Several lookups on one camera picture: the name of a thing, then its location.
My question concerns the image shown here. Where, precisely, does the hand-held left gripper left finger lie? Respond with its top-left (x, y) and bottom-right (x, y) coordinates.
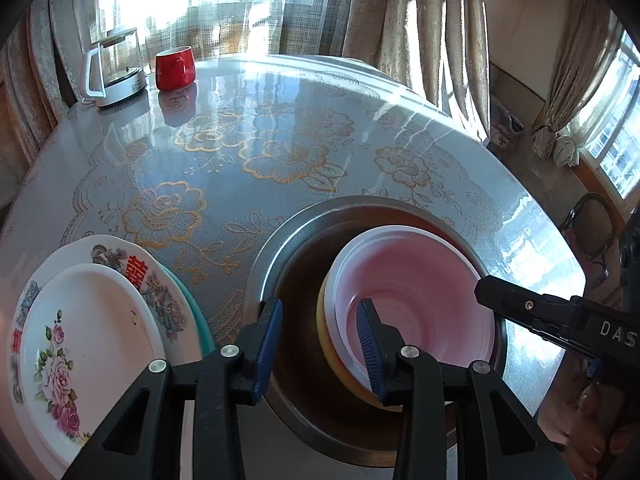
top-left (62, 299), bottom-right (283, 480)

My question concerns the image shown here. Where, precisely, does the red bowl white inside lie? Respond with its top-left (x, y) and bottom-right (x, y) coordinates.
top-left (324, 225), bottom-right (497, 393)

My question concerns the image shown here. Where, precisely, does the round back wooden chair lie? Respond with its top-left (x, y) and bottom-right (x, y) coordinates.
top-left (559, 192), bottom-right (622, 291)

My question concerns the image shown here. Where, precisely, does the red mug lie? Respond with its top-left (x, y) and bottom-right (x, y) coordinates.
top-left (155, 46), bottom-right (197, 92)

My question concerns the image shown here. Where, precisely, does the white rose print plate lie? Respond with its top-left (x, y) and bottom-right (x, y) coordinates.
top-left (19, 263), bottom-right (168, 466)

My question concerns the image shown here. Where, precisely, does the glass kettle white handle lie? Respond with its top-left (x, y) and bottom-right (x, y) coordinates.
top-left (82, 27), bottom-right (148, 109)

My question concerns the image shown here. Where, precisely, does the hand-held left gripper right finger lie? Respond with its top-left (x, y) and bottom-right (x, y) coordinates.
top-left (356, 299), bottom-right (576, 480)

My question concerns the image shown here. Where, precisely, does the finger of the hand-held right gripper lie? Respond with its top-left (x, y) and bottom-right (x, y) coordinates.
top-left (474, 275), bottom-right (576, 347)

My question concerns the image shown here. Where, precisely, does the person's right hand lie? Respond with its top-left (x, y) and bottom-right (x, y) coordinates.
top-left (565, 382), bottom-right (619, 480)

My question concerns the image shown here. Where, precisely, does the white plate red print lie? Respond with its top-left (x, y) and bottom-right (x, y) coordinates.
top-left (7, 234), bottom-right (203, 411)

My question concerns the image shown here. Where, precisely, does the yellow bowl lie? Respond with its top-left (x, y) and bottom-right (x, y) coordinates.
top-left (316, 280), bottom-right (403, 411)

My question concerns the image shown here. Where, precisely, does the bay window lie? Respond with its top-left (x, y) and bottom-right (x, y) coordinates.
top-left (585, 30), bottom-right (640, 198)

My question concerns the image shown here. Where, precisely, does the sheer white curtain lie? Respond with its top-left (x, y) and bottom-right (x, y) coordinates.
top-left (92, 0), bottom-right (361, 61)

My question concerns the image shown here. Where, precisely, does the stainless steel bowl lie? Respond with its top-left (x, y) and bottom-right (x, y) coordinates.
top-left (247, 195), bottom-right (508, 468)

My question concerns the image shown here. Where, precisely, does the teal plate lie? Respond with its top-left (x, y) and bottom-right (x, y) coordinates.
top-left (155, 260), bottom-right (217, 356)

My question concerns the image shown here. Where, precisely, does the beige tied curtain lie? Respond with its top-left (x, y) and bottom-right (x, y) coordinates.
top-left (531, 25), bottom-right (626, 167)

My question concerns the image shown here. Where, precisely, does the grey gold lace tablecloth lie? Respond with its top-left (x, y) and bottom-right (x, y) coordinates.
top-left (0, 55), bottom-right (586, 480)

